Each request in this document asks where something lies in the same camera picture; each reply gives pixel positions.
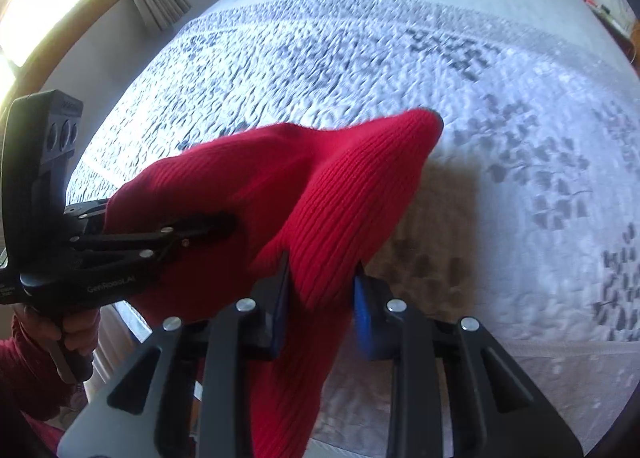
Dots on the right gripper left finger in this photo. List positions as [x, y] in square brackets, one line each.
[184, 391]

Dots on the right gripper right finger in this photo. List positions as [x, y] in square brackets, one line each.
[454, 381]

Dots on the red knit sweater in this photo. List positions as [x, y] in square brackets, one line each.
[323, 201]

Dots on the red sleeved left forearm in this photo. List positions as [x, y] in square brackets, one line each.
[32, 393]

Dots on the person's left hand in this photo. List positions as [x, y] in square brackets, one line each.
[79, 332]

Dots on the white grey floral bedspread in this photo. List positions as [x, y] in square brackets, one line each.
[527, 215]

